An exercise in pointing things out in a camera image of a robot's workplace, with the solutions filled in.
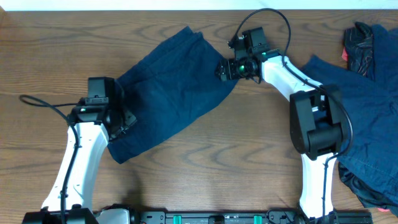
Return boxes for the navy blue shorts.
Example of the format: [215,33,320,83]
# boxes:
[108,27,237,164]

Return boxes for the navy blue garment pile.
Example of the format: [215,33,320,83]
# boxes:
[302,25,397,213]

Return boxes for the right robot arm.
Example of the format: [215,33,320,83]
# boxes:
[215,27,348,223]

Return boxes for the black patterned garment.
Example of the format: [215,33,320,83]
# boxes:
[344,22,374,80]

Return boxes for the red garment piece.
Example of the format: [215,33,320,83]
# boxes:
[341,48,348,62]

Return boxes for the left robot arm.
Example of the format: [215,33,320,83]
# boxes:
[23,77,136,223]

